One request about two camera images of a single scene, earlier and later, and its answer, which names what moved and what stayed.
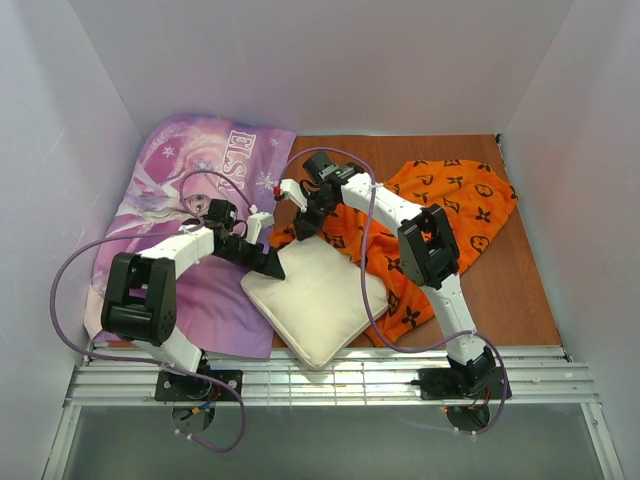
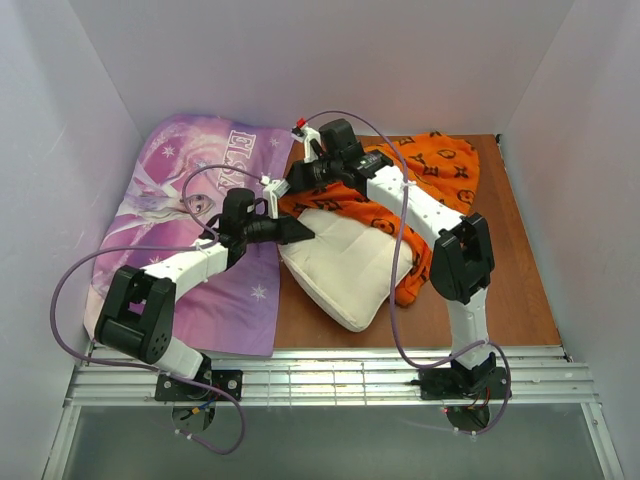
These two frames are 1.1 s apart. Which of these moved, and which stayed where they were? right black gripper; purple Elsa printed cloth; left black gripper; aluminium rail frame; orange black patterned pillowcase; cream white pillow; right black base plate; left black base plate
Moved: cream white pillow; orange black patterned pillowcase; right black gripper; left black gripper
Stayed: purple Elsa printed cloth; right black base plate; left black base plate; aluminium rail frame
